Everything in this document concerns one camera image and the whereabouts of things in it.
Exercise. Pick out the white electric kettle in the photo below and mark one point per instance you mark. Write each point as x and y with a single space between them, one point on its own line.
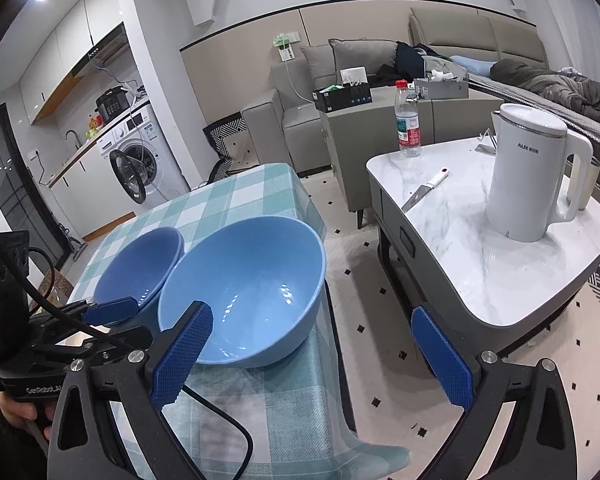
532 148

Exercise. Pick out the teal plaid tablecloth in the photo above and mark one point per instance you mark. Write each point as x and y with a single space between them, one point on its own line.
293 409

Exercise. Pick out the marble coffee table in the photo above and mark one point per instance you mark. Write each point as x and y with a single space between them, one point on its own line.
493 291

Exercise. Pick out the white handled knife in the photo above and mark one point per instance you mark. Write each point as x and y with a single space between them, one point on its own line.
425 188

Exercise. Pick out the plastic water bottle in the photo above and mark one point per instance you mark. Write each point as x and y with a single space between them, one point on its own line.
407 119

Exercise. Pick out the black patterned floor chair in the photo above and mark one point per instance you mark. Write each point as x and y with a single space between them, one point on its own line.
216 135

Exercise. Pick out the white kitchen cabinet counter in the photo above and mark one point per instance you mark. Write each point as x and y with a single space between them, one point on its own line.
87 190

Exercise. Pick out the black rice cooker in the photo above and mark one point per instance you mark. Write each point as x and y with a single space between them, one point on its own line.
112 103

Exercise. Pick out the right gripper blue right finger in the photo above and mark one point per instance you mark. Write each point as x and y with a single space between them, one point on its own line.
539 439

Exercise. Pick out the range hood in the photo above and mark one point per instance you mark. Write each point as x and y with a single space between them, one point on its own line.
103 53

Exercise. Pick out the grey cushion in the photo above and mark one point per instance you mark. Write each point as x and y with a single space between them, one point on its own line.
368 53

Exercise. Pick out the white washing machine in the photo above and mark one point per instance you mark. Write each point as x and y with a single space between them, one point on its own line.
138 156

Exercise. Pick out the yellow oil bottle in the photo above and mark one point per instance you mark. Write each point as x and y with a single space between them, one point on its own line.
92 128

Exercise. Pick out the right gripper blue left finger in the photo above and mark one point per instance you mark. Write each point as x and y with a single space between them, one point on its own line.
85 441

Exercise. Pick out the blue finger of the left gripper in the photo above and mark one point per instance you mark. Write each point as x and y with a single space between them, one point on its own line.
111 312

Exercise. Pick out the grey sofa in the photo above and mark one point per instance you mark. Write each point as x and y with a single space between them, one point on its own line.
283 122

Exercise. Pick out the right hand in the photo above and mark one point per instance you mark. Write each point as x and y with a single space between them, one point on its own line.
18 413

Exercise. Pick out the black box on cabinet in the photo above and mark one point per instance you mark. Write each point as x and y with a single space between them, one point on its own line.
334 97

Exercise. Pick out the blue bowl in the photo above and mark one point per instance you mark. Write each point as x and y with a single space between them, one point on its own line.
140 271
263 279

